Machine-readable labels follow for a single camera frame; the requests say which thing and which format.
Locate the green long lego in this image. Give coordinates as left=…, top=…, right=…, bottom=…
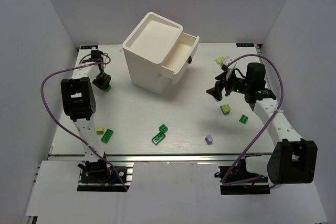
left=101, top=129, right=114, bottom=144

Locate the yellow-green lego brick far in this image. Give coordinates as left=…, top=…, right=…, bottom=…
left=215, top=57, right=225, bottom=65

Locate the green yellow lego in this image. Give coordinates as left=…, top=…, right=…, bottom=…
left=220, top=104, right=231, bottom=115

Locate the aluminium front rail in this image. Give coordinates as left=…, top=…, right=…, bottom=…
left=47, top=153, right=270, bottom=163

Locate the pale yellow sloped lego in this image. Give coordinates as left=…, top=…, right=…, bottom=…
left=96, top=126, right=105, bottom=135

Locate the blue label sticker left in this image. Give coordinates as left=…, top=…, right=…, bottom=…
left=80, top=45, right=98, bottom=50

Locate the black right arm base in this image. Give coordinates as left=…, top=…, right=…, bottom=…
left=214, top=166, right=270, bottom=195

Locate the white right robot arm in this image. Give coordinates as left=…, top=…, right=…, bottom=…
left=207, top=62, right=318, bottom=185

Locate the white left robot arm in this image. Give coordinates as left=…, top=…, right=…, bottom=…
left=61, top=49, right=111, bottom=163

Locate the green long lego brick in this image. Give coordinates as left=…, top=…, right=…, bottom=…
left=151, top=132, right=166, bottom=145

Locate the blue label sticker right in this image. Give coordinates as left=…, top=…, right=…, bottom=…
left=236, top=42, right=255, bottom=48

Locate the green square studded lego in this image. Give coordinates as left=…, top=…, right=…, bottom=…
left=159, top=124, right=169, bottom=133

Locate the white top drawer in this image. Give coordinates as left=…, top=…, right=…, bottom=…
left=160, top=33, right=200, bottom=84

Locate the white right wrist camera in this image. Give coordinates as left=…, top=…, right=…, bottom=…
left=220, top=57, right=237, bottom=79

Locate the blue label sticker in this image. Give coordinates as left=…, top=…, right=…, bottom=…
left=236, top=42, right=255, bottom=48
left=80, top=45, right=98, bottom=50

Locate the light purple lego brick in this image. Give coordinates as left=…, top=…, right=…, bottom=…
left=205, top=134, right=213, bottom=145

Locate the white drawer cabinet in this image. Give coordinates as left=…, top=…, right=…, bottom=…
left=122, top=12, right=184, bottom=93

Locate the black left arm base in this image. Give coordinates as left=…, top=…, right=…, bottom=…
left=77, top=161, right=131, bottom=193

